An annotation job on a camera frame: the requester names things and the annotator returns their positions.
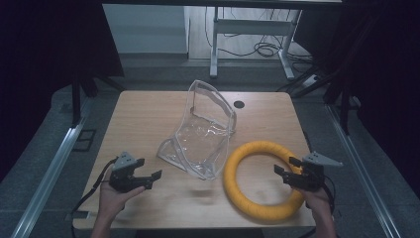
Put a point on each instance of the black metal stand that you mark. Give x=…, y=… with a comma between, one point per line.
x=76, y=102

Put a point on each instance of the white metal desk frame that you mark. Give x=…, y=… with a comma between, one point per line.
x=251, y=27

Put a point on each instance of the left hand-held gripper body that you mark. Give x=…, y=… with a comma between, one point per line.
x=123, y=177

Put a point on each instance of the white power strip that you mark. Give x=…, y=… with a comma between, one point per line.
x=311, y=80

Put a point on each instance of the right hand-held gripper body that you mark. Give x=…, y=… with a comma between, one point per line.
x=313, y=175

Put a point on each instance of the person's right hand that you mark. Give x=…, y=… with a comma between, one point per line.
x=317, y=200

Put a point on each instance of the clear plastic bag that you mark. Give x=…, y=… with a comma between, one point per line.
x=198, y=140

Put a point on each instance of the black round table grommet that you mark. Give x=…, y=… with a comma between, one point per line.
x=238, y=104

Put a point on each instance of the aluminium floor rail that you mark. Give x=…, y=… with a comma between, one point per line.
x=360, y=172
x=49, y=175

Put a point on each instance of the person's left hand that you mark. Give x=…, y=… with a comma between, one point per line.
x=112, y=200

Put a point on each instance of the black curtain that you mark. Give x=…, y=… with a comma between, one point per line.
x=383, y=66
x=39, y=49

